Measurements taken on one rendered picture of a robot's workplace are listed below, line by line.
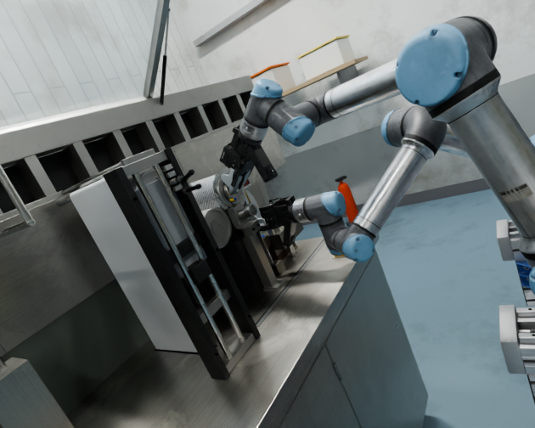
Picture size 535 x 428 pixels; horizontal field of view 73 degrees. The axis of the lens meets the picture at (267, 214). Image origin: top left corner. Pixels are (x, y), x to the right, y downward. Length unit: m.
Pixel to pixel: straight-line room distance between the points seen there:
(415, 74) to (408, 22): 3.15
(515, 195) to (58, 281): 1.11
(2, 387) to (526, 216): 0.98
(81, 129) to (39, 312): 0.57
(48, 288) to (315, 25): 3.47
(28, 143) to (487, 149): 1.14
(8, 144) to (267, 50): 3.40
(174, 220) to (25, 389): 0.44
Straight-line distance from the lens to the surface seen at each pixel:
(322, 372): 1.03
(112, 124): 1.40
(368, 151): 4.04
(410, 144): 1.05
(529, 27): 3.78
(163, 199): 0.88
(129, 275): 1.11
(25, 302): 1.18
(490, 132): 0.69
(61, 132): 1.31
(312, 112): 0.97
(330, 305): 1.02
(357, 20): 3.93
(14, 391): 0.91
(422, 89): 0.67
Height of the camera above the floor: 1.42
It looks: 14 degrees down
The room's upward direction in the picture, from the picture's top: 23 degrees counter-clockwise
